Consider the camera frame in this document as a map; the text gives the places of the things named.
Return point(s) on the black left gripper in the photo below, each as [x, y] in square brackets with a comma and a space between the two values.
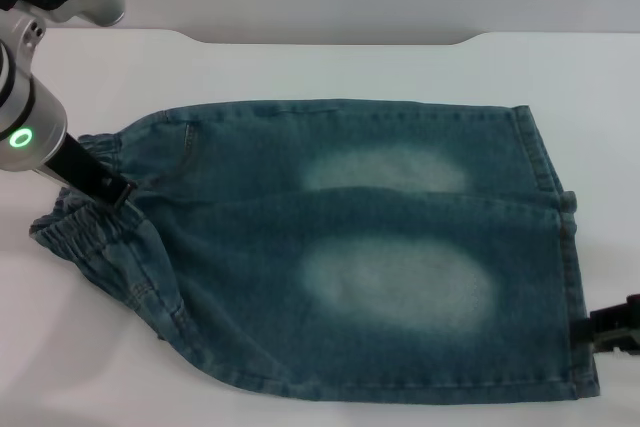
[90, 172]

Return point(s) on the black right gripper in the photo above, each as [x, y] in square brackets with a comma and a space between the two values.
[620, 322]

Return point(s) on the blue denim shorts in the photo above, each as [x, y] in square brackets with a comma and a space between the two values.
[350, 227]

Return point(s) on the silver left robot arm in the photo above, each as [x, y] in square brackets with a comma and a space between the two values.
[35, 117]

